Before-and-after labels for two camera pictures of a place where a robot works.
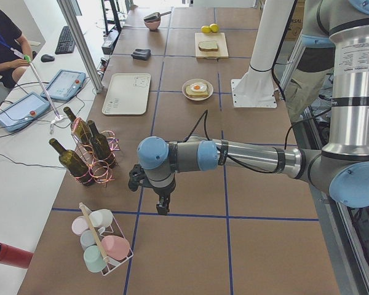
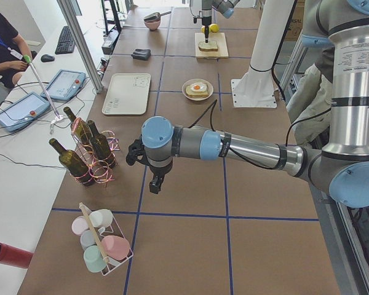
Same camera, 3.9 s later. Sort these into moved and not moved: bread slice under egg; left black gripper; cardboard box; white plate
Moved: left black gripper
Not moved: cardboard box; bread slice under egg; white plate
